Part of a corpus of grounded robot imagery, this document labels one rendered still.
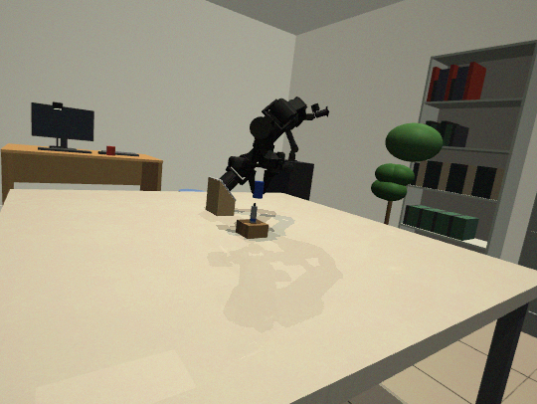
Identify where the dark blue marker cap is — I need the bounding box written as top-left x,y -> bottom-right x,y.
253,181 -> 265,199

